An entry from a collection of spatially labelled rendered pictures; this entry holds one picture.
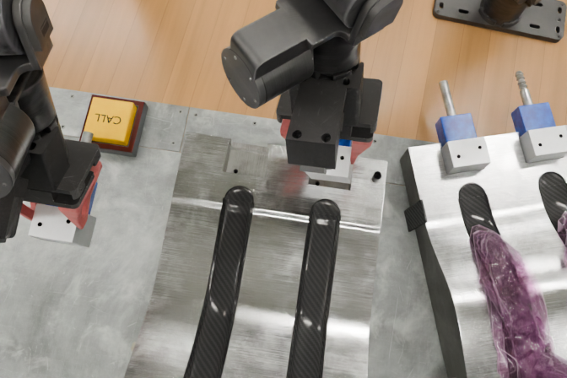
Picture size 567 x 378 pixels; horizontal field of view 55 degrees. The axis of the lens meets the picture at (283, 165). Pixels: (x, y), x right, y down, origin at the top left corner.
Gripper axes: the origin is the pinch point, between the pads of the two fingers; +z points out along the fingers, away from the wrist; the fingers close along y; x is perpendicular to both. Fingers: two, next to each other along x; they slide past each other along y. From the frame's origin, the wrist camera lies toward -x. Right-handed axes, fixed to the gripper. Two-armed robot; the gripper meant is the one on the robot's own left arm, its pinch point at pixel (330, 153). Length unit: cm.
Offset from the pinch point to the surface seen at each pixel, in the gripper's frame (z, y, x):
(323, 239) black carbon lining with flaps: 9.3, 0.1, -6.1
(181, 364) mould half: 10.2, -12.6, -23.6
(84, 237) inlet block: 3.1, -26.0, -14.0
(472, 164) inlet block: 7.1, 17.2, 6.7
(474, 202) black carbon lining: 11.7, 18.4, 4.2
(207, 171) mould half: 4.5, -15.3, -1.8
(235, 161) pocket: 6.4, -12.8, 1.8
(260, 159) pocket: 6.6, -9.7, 2.7
